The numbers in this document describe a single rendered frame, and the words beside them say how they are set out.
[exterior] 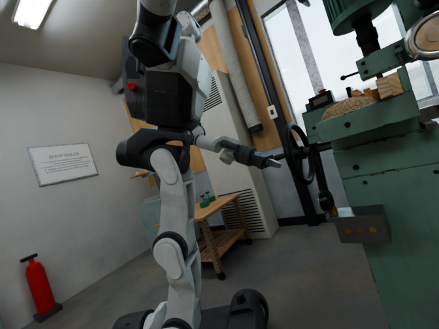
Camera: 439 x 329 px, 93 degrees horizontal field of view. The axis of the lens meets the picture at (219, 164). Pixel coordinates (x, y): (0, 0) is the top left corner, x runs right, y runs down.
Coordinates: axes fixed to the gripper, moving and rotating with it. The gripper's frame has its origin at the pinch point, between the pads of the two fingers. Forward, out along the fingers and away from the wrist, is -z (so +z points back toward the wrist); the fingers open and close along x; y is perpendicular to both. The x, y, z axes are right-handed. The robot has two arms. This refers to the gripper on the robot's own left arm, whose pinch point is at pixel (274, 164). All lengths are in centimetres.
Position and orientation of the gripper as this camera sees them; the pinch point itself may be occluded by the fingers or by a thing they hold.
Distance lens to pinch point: 93.1
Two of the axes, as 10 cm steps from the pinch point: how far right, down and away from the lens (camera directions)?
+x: -6.2, 1.7, -7.7
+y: 1.1, -9.5, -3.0
